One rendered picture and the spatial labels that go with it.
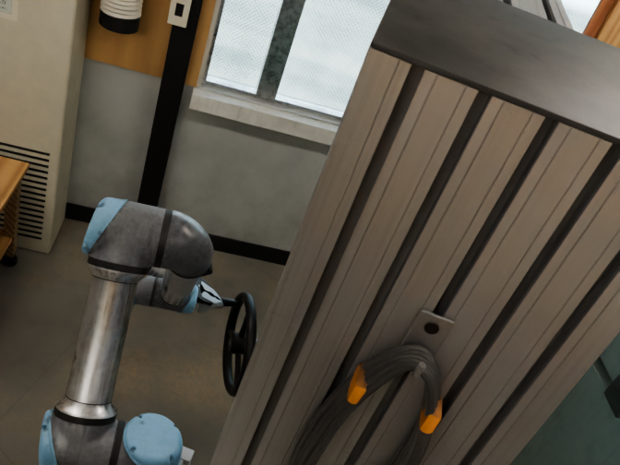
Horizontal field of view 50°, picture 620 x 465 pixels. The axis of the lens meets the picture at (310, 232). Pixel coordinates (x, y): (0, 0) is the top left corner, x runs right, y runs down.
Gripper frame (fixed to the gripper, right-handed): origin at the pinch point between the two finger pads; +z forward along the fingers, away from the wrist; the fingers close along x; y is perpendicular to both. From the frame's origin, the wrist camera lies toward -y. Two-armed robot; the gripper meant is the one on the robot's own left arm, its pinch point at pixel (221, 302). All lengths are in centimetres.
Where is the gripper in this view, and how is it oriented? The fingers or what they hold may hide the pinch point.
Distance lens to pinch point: 189.2
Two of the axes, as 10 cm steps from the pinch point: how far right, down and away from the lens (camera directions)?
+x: 1.6, 6.1, -7.7
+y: -7.2, 6.1, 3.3
